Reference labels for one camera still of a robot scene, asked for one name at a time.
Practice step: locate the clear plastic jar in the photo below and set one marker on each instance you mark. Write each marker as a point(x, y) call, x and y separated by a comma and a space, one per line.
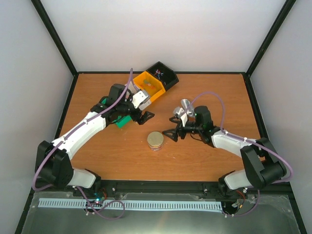
point(156, 148)

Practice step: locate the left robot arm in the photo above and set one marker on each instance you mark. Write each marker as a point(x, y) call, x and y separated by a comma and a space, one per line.
point(53, 162)

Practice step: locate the yellow plastic bin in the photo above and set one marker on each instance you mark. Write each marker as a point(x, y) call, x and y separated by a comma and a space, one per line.
point(153, 86)

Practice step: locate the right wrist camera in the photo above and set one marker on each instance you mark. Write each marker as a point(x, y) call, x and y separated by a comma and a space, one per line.
point(181, 114)

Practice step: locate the black plastic bin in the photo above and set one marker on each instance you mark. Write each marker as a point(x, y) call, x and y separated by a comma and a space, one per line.
point(164, 74)

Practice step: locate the white plastic bin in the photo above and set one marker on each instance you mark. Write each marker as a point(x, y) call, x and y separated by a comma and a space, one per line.
point(132, 89)

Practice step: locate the green plastic bin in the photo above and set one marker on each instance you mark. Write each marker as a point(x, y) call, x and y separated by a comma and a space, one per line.
point(119, 121)

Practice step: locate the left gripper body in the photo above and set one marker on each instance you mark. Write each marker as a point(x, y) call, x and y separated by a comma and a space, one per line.
point(135, 117)

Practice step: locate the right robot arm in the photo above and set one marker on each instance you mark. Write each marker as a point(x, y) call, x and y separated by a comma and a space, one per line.
point(261, 164)

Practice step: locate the black aluminium front rail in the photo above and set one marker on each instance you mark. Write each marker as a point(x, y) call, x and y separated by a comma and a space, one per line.
point(208, 190)

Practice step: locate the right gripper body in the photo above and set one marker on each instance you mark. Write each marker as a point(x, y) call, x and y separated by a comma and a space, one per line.
point(183, 133)

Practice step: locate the metal scoop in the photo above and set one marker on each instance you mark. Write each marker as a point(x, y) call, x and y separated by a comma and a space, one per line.
point(188, 108)

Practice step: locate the gold jar lid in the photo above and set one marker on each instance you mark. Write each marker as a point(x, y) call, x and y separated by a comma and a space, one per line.
point(155, 138)

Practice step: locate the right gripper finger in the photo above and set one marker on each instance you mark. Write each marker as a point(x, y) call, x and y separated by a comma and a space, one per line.
point(171, 134)
point(176, 120)

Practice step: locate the blue slotted cable duct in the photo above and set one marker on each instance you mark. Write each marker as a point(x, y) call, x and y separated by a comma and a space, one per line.
point(133, 205)

